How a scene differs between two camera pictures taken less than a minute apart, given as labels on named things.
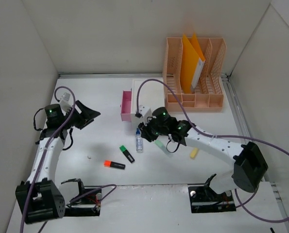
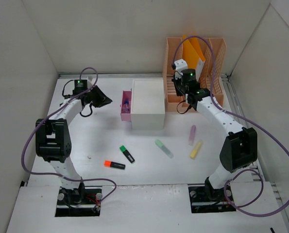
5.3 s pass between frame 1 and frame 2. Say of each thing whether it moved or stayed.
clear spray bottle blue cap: moved
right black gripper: moved
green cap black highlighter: stayed
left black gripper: moved
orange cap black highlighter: stayed
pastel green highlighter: stayed
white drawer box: stayed
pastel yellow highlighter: stayed
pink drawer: stayed
